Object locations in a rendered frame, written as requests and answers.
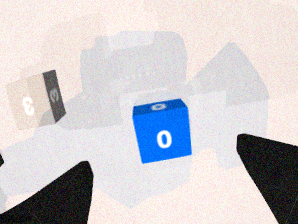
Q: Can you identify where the blue block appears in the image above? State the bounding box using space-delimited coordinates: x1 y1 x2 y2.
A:
133 99 192 163

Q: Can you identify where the beige block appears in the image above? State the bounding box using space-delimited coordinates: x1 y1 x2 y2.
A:
5 69 65 131

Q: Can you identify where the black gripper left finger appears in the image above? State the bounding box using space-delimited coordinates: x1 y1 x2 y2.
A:
0 160 93 224

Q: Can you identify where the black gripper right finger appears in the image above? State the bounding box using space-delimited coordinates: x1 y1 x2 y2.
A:
235 133 298 224

